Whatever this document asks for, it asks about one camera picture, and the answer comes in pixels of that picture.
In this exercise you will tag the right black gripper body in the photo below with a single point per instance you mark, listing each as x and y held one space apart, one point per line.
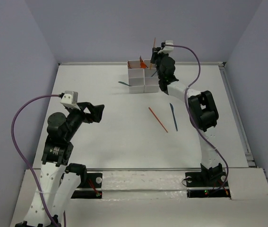
157 58

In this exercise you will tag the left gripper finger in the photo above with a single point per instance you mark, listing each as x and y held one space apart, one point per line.
86 107
97 112

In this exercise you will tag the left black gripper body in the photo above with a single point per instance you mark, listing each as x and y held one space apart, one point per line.
86 113

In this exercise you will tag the orange plastic spoon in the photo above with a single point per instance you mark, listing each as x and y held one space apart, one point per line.
143 65

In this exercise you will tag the blue-green plastic knife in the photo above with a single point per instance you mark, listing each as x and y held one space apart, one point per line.
174 118

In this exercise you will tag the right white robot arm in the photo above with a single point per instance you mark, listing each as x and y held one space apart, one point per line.
201 109

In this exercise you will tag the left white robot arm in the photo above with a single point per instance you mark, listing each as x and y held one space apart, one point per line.
58 178

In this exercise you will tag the right white divided container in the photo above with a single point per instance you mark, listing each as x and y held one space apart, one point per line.
151 83

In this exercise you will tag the white divided container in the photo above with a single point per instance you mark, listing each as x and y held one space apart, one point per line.
151 83
136 78

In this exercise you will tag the left white divided container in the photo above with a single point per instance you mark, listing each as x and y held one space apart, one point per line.
136 78

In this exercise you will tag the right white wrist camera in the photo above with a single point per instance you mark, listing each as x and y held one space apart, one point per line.
166 47

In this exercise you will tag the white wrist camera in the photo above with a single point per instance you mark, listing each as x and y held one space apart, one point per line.
166 47
69 100

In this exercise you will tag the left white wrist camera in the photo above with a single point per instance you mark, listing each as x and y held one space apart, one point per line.
69 100

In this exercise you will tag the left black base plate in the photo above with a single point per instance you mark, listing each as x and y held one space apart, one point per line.
91 188

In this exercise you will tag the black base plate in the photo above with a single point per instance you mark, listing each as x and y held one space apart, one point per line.
198 188
91 188

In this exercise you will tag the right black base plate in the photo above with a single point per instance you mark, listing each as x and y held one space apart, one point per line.
198 188

